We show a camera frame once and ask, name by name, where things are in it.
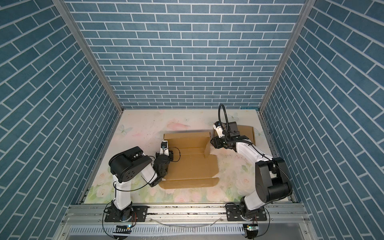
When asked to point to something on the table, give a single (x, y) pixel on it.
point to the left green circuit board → (123, 229)
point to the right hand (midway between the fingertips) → (213, 138)
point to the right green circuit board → (250, 227)
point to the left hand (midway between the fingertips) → (168, 146)
